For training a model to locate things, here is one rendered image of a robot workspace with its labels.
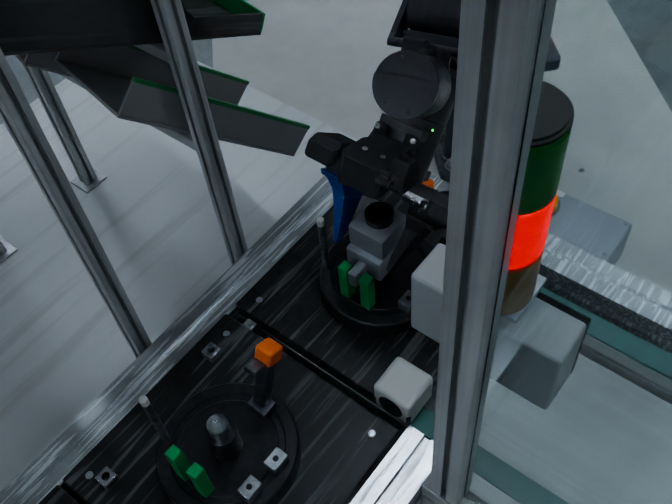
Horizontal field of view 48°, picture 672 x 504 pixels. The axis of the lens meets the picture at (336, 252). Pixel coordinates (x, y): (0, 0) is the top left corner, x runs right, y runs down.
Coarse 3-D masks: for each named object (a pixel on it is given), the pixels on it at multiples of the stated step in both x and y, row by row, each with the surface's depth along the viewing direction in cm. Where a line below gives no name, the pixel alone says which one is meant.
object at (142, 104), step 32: (64, 64) 81; (96, 64) 85; (128, 64) 88; (160, 64) 91; (96, 96) 77; (128, 96) 75; (160, 96) 77; (224, 96) 101; (224, 128) 86; (256, 128) 90; (288, 128) 94
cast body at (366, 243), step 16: (368, 208) 78; (384, 208) 77; (352, 224) 78; (368, 224) 77; (384, 224) 77; (400, 224) 78; (352, 240) 79; (368, 240) 77; (384, 240) 76; (352, 256) 80; (368, 256) 79; (384, 256) 78; (352, 272) 79; (368, 272) 80; (384, 272) 80
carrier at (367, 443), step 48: (240, 336) 84; (192, 384) 81; (240, 384) 78; (288, 384) 80; (144, 432) 78; (192, 432) 75; (240, 432) 75; (288, 432) 75; (336, 432) 76; (384, 432) 76; (96, 480) 75; (144, 480) 75; (192, 480) 69; (240, 480) 72; (288, 480) 72; (336, 480) 73
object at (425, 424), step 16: (272, 336) 87; (288, 352) 87; (320, 368) 84; (336, 384) 84; (368, 400) 81; (432, 400) 84; (416, 416) 79; (432, 416) 79; (432, 432) 78; (432, 496) 74
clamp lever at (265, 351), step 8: (264, 344) 71; (272, 344) 72; (256, 352) 71; (264, 352) 71; (272, 352) 71; (280, 352) 72; (256, 360) 71; (264, 360) 71; (272, 360) 71; (248, 368) 70; (256, 368) 71; (264, 368) 71; (272, 368) 73; (256, 376) 74; (264, 376) 73; (272, 376) 73; (256, 384) 74; (264, 384) 73; (272, 384) 74; (256, 392) 74; (264, 392) 74; (256, 400) 75; (264, 400) 74
